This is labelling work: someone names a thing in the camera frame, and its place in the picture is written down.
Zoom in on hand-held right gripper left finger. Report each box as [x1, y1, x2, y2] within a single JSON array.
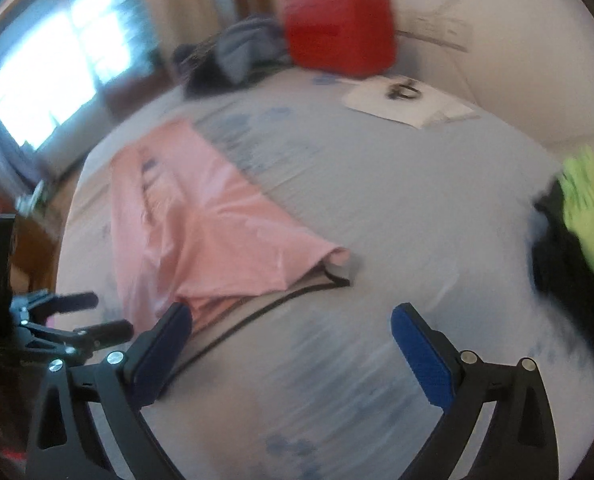
[[26, 302, 194, 480]]

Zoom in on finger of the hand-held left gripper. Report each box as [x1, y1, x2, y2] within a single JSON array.
[[19, 319, 134, 361], [12, 290, 99, 318]]

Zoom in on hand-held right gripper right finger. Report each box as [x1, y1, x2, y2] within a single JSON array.
[[391, 303, 564, 480]]

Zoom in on pink garment with black trim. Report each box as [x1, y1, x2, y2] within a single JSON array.
[[111, 119, 352, 381]]

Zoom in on pile of grey-blue clothes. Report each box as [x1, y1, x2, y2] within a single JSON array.
[[173, 16, 290, 97]]

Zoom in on light blue bed sheet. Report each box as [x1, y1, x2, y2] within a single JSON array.
[[57, 67, 594, 480]]

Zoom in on green and black garment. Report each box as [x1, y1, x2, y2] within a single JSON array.
[[531, 144, 594, 391]]

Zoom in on window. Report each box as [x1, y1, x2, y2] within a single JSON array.
[[0, 0, 150, 151]]

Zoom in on white paper sheet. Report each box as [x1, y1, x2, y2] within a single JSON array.
[[342, 78, 480, 129]]

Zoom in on black scissors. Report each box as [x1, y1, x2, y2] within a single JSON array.
[[386, 80, 420, 100]]

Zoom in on red handbag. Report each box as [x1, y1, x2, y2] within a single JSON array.
[[283, 0, 396, 80]]

